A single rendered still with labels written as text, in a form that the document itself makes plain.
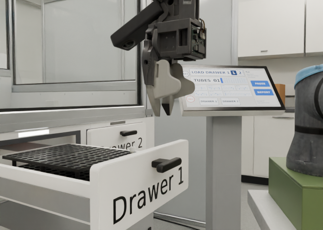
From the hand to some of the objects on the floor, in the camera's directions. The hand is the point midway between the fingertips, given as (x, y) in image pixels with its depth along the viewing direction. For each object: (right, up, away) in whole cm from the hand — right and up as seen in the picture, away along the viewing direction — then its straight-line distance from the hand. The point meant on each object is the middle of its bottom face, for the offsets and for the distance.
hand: (159, 108), depth 49 cm
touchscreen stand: (+34, -96, +101) cm, 144 cm away
